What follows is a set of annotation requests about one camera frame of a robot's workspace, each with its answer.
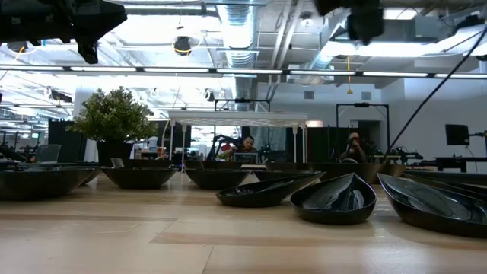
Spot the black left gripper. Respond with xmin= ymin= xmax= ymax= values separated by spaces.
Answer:
xmin=0 ymin=0 xmax=129 ymax=65

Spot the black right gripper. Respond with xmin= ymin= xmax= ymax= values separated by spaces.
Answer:
xmin=314 ymin=0 xmax=385 ymax=46

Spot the stack of black bowls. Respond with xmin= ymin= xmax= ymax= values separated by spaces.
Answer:
xmin=123 ymin=158 xmax=173 ymax=170

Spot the black leaf-shaped mini plate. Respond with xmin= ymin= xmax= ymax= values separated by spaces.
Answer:
xmin=377 ymin=173 xmax=487 ymax=240
xmin=414 ymin=177 xmax=487 ymax=202
xmin=215 ymin=170 xmax=327 ymax=209

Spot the black teardrop mini plate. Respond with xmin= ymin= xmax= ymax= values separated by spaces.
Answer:
xmin=290 ymin=172 xmax=377 ymax=225

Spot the rectangular ceiling light panel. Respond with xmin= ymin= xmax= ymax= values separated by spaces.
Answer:
xmin=382 ymin=7 xmax=419 ymax=21

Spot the yellow hanging pendant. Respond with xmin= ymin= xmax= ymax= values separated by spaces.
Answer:
xmin=345 ymin=56 xmax=354 ymax=95

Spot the black ceiling spotlight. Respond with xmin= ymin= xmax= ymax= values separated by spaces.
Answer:
xmin=6 ymin=40 xmax=30 ymax=54

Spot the green potted plant black pot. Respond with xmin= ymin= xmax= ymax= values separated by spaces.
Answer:
xmin=66 ymin=86 xmax=159 ymax=168

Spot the long ceiling light strip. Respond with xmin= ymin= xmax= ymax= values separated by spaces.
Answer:
xmin=0 ymin=65 xmax=487 ymax=80

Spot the black room partition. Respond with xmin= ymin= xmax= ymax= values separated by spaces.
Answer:
xmin=48 ymin=119 xmax=87 ymax=164
xmin=306 ymin=126 xmax=343 ymax=164

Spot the white lattice shelf rack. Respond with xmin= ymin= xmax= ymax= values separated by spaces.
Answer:
xmin=167 ymin=110 xmax=309 ymax=172

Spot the person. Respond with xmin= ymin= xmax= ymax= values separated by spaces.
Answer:
xmin=228 ymin=135 xmax=259 ymax=159
xmin=339 ymin=132 xmax=368 ymax=164

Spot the grey laptop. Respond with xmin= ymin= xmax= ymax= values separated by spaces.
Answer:
xmin=232 ymin=151 xmax=259 ymax=164

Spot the black monitor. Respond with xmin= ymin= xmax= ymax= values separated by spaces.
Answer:
xmin=444 ymin=123 xmax=471 ymax=146

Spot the black desk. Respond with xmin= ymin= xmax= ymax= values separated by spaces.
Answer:
xmin=435 ymin=155 xmax=487 ymax=173

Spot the silver spiral ceiling duct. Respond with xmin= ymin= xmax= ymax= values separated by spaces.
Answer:
xmin=217 ymin=0 xmax=260 ymax=111
xmin=304 ymin=14 xmax=353 ymax=74

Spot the black spotlight with yellow cable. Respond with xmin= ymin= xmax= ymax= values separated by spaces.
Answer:
xmin=173 ymin=35 xmax=193 ymax=57

